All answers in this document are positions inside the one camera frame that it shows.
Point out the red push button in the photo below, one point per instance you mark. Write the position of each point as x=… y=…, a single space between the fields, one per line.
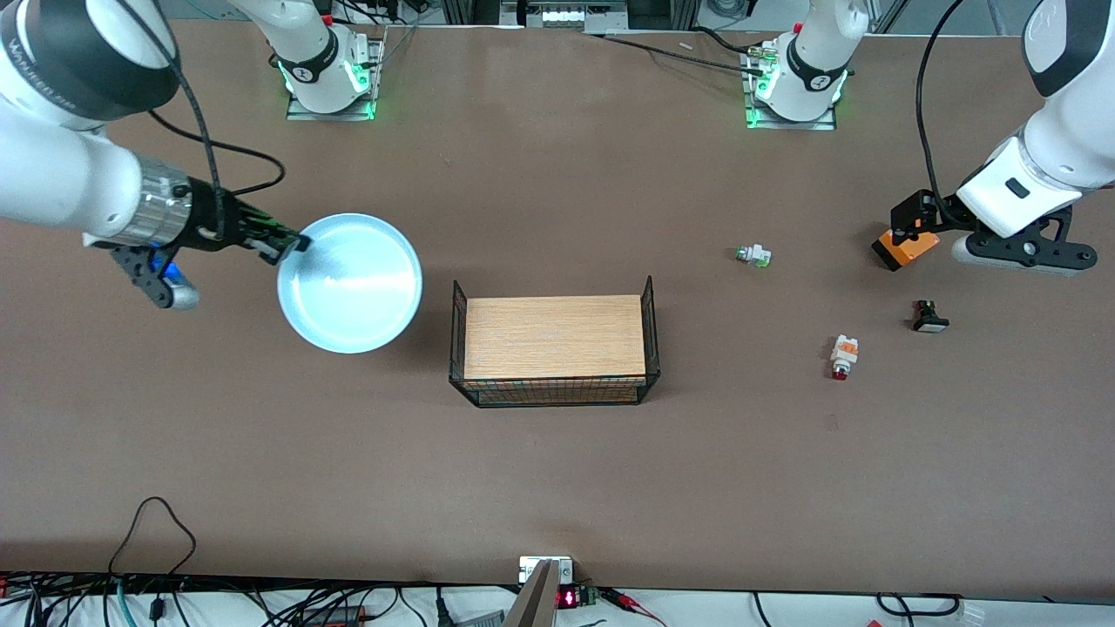
x=843 y=355

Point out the red digit display module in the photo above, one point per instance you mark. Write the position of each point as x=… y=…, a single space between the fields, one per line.
x=571 y=597

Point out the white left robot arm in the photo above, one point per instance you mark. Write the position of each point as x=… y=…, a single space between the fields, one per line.
x=1058 y=148

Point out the light blue round plate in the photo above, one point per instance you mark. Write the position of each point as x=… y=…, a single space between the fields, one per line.
x=353 y=287

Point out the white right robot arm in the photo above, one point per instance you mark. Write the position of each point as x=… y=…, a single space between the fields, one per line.
x=61 y=131

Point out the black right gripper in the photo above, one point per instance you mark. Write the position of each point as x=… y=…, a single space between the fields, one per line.
x=213 y=227

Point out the green push button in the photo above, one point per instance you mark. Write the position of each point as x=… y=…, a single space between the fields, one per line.
x=754 y=255

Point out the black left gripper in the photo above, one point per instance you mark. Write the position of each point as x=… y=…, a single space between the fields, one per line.
x=943 y=212

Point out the orange black block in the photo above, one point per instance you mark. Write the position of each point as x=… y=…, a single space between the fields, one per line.
x=910 y=250

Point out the black push button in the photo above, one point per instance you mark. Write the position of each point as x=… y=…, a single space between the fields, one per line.
x=929 y=319

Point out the silver mount block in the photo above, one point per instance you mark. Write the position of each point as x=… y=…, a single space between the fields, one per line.
x=545 y=568

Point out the wooden board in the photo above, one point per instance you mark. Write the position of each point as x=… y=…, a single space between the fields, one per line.
x=554 y=338

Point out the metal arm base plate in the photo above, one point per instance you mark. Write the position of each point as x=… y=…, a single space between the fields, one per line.
x=376 y=78
x=753 y=109

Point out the grey metal bar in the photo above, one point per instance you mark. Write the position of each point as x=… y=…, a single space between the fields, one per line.
x=533 y=603

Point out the black power adapter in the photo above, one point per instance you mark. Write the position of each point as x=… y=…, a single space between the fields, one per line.
x=335 y=616

